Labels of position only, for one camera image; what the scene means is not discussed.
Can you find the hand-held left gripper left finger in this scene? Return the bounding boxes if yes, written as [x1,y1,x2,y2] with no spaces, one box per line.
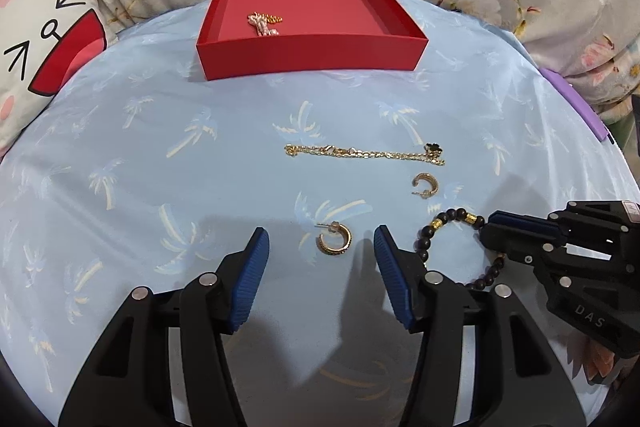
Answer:
[57,227,271,427]

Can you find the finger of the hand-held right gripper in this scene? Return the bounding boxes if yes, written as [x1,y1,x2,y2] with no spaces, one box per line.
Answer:
[487,202,628,242]
[481,229,613,293]

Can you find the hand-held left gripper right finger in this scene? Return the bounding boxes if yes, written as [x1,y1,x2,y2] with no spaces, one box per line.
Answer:
[374,224,586,427]

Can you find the gold hoop earring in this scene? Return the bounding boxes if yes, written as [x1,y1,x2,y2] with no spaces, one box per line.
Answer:
[315,221,354,258]
[411,173,439,198]

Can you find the black bead bracelet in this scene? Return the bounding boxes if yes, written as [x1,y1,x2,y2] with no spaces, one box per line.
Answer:
[414,207,507,293]

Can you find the red cardboard box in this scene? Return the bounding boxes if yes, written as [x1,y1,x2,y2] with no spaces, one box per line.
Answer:
[196,0,429,82]

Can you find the gold jewellery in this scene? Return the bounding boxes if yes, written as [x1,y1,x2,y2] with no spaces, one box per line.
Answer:
[246,13,282,38]

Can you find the purple flat case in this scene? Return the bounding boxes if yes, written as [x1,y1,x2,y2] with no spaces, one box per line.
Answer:
[541,67,608,142]

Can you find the light blue palm-print cloth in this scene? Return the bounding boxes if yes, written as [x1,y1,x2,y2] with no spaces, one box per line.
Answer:
[0,0,640,427]

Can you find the white cat face pillow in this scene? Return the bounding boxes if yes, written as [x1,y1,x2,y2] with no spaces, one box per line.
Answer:
[0,0,108,158]

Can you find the gold chain bracelet black clover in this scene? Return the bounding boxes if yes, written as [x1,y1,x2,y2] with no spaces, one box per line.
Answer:
[284,141,446,168]

